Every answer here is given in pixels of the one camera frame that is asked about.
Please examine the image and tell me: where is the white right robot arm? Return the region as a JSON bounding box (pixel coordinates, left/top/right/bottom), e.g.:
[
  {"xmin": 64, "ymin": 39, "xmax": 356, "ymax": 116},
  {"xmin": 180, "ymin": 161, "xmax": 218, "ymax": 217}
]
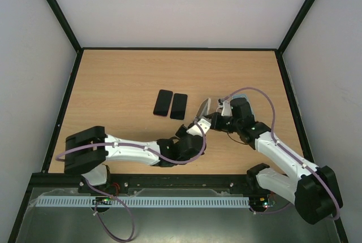
[{"xmin": 206, "ymin": 97, "xmax": 343, "ymax": 224}]

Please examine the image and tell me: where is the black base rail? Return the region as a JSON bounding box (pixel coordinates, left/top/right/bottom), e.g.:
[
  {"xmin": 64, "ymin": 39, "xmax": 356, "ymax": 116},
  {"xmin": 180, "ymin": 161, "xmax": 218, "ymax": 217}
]
[{"xmin": 77, "ymin": 173, "xmax": 272, "ymax": 196}]

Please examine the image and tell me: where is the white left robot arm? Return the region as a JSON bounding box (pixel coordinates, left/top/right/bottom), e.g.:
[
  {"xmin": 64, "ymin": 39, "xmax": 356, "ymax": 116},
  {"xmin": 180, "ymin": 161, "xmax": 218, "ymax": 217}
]
[{"xmin": 56, "ymin": 119, "xmax": 210, "ymax": 186}]

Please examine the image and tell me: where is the phone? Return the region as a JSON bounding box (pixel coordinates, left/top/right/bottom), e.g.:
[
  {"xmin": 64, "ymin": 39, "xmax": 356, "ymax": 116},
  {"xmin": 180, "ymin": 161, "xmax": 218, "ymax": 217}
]
[{"xmin": 194, "ymin": 98, "xmax": 211, "ymax": 121}]

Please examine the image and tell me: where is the white phone case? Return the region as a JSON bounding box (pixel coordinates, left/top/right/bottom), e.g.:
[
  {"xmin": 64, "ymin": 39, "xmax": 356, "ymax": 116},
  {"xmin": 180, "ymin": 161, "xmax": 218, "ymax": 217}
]
[{"xmin": 199, "ymin": 98, "xmax": 212, "ymax": 117}]

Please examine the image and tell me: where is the black enclosure frame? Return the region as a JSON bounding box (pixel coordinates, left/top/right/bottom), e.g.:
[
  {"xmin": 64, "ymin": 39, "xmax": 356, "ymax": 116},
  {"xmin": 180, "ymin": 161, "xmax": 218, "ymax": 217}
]
[{"xmin": 5, "ymin": 0, "xmax": 350, "ymax": 243}]

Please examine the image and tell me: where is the white slotted cable duct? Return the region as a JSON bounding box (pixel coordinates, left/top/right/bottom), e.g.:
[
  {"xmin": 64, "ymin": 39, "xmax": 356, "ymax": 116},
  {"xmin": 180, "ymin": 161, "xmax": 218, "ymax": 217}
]
[{"xmin": 35, "ymin": 196, "xmax": 249, "ymax": 209}]

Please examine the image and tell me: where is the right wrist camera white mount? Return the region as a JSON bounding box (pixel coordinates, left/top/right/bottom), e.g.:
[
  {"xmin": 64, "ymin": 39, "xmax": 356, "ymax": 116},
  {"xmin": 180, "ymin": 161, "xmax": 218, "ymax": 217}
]
[{"xmin": 217, "ymin": 99, "xmax": 232, "ymax": 116}]

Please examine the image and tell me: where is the light blue phone case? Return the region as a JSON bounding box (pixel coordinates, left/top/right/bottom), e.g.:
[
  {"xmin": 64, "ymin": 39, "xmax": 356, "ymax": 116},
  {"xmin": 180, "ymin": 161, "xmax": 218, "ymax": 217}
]
[{"xmin": 231, "ymin": 93, "xmax": 249, "ymax": 101}]

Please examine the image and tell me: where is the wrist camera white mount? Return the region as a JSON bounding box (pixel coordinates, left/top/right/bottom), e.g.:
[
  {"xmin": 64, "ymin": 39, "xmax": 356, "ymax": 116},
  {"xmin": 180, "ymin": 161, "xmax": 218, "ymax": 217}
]
[
  {"xmin": 217, "ymin": 99, "xmax": 232, "ymax": 116},
  {"xmin": 186, "ymin": 117, "xmax": 211, "ymax": 137}
]

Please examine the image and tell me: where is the black smartphone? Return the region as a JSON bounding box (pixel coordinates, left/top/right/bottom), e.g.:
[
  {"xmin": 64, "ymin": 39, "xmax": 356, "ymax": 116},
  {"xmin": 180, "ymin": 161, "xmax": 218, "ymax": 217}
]
[
  {"xmin": 170, "ymin": 93, "xmax": 188, "ymax": 120},
  {"xmin": 153, "ymin": 89, "xmax": 173, "ymax": 117}
]

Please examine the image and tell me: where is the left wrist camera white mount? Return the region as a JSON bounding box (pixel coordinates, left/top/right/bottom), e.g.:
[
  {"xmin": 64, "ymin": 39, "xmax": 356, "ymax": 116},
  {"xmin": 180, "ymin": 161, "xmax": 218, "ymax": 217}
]
[{"xmin": 186, "ymin": 117, "xmax": 211, "ymax": 137}]

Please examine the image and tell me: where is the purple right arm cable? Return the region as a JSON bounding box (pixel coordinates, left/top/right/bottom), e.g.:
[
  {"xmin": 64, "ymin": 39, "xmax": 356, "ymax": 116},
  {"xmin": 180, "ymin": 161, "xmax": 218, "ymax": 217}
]
[{"xmin": 225, "ymin": 86, "xmax": 342, "ymax": 221}]

